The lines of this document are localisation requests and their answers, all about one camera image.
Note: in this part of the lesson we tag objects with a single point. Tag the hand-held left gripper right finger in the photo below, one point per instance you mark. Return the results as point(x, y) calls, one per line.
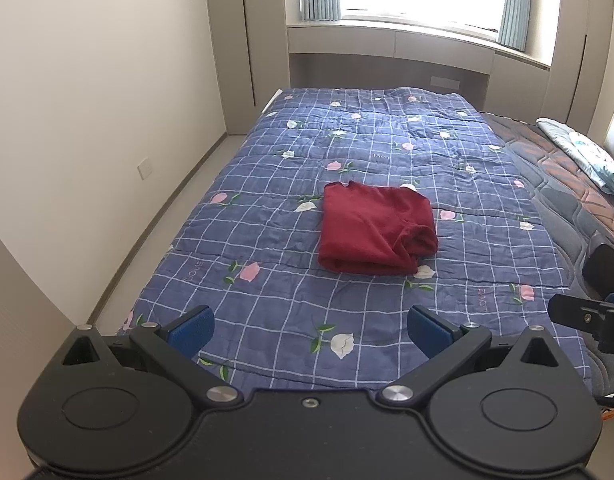
point(427, 332)

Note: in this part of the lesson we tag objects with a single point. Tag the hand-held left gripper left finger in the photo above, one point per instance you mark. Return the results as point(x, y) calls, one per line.
point(187, 331)

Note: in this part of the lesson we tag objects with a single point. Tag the red long-sleeved shirt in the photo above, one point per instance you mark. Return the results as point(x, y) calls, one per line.
point(372, 230)

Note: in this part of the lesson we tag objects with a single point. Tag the black chair backrest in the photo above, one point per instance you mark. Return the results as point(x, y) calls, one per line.
point(607, 270)

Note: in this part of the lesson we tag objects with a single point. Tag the grey brown quilted mattress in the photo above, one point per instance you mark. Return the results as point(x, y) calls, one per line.
point(552, 185)

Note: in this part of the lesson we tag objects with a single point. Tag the light floral pillow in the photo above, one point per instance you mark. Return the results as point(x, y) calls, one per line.
point(587, 150)

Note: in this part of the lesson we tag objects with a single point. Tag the blue floral checked quilt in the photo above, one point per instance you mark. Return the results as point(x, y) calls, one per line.
point(287, 160)

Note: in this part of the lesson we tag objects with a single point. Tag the beige tall wardrobe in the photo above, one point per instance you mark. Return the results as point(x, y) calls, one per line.
point(247, 35)
point(582, 50)

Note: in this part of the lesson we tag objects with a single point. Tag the beige bay window cabinet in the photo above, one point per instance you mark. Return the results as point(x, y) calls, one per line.
point(387, 45)

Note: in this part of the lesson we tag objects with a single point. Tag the white wall socket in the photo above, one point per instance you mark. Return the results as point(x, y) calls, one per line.
point(146, 167)

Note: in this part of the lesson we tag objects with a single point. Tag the white rectangular wall plate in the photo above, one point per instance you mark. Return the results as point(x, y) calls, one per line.
point(444, 82)

